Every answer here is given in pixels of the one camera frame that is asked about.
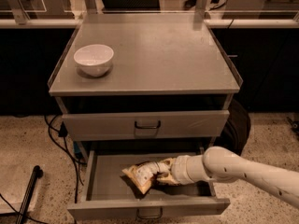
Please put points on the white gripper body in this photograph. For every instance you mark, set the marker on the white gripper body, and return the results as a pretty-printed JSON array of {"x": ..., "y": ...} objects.
[{"x": 177, "y": 170}]

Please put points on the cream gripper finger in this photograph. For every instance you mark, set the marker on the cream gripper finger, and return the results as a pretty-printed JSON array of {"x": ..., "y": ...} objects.
[
  {"x": 166, "y": 178},
  {"x": 166, "y": 164}
]

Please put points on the brown chip bag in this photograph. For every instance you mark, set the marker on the brown chip bag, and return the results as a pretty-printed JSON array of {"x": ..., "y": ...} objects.
[{"x": 144, "y": 175}]

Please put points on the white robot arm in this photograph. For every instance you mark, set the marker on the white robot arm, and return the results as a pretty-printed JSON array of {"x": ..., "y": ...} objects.
[{"x": 219, "y": 164}]

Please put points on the closed upper drawer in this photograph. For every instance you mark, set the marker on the closed upper drawer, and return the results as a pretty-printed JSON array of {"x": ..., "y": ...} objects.
[{"x": 122, "y": 126}]

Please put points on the open middle drawer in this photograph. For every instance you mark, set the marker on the open middle drawer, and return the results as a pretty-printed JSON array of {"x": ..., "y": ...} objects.
[{"x": 108, "y": 193}]

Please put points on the grey metal drawer cabinet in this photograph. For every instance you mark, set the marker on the grey metal drawer cabinet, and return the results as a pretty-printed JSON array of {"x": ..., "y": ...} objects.
[{"x": 163, "y": 62}]

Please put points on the black backpack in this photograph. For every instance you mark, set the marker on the black backpack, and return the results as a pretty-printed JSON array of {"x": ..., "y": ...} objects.
[{"x": 235, "y": 133}]

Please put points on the white ceramic bowl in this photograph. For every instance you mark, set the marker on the white ceramic bowl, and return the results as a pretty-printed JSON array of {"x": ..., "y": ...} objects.
[{"x": 94, "y": 60}]

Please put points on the black pole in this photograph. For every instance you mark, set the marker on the black pole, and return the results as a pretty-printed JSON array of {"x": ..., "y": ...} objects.
[{"x": 36, "y": 173}]

